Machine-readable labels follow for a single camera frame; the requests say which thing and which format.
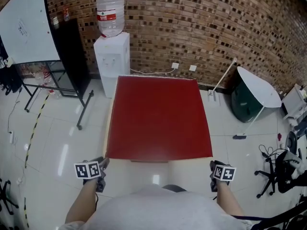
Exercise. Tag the person's left forearm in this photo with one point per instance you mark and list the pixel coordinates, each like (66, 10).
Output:
(81, 200)

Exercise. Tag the whiteboard on black stand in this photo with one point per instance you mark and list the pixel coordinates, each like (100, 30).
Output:
(26, 27)

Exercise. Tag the light wooden pedestal table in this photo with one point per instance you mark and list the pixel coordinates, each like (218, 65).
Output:
(148, 161)

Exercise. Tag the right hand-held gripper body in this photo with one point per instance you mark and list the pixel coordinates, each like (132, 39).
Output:
(225, 172)

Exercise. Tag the black bag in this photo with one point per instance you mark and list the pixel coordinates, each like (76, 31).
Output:
(9, 78)

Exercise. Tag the white paper cup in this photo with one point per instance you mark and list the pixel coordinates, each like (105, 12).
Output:
(55, 21)

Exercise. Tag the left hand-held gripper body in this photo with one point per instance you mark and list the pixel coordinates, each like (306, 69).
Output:
(87, 170)

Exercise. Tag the red cloth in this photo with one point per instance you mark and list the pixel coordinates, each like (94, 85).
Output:
(158, 116)

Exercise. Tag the red printed bottle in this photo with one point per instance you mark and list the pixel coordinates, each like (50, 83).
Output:
(66, 14)

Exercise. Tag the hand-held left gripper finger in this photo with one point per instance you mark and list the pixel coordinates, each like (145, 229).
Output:
(103, 162)

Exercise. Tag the person's right forearm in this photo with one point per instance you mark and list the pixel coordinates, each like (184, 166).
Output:
(227, 198)

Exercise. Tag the white power strip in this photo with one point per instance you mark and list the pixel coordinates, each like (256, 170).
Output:
(11, 138)

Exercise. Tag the small red object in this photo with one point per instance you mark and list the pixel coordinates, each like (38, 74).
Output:
(279, 136)

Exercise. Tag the dark green container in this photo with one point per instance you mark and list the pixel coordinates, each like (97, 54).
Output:
(242, 104)

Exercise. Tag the white wall socket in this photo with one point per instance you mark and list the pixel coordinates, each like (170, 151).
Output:
(175, 65)
(192, 68)

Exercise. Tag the white low cabinet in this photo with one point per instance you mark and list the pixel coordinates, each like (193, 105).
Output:
(293, 102)

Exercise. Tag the bag of plastic bottles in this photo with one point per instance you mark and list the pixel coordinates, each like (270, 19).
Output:
(46, 77)

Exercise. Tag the clear water dispenser bottle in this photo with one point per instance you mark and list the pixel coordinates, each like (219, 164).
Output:
(110, 20)

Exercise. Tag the white water dispenser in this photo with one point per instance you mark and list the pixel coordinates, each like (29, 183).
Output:
(110, 56)

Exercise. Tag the black office chair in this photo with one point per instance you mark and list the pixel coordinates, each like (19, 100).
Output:
(285, 174)
(6, 198)

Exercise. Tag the person's right leg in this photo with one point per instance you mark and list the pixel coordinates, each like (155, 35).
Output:
(173, 188)

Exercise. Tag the black floor fan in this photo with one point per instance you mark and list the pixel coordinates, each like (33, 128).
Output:
(291, 142)

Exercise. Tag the person's grey shirt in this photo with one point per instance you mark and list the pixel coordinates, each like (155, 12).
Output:
(156, 210)

